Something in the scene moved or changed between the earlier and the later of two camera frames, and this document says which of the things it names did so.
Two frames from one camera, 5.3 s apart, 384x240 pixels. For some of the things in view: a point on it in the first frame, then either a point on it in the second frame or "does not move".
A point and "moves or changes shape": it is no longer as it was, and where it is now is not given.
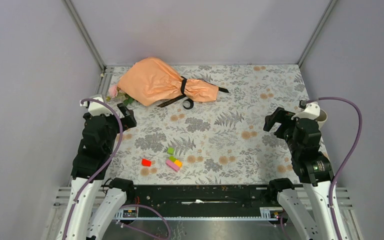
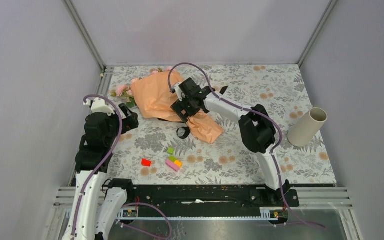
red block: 146,163 does not move
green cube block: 170,151 does not move
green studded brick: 172,158 does not move
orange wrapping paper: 153,79 moves or changes shape
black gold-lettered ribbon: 183,89 moves or changes shape
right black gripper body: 292,144 -> 186,105
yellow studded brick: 178,163 does not move
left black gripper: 128,121 does not move
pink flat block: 173,165 does not move
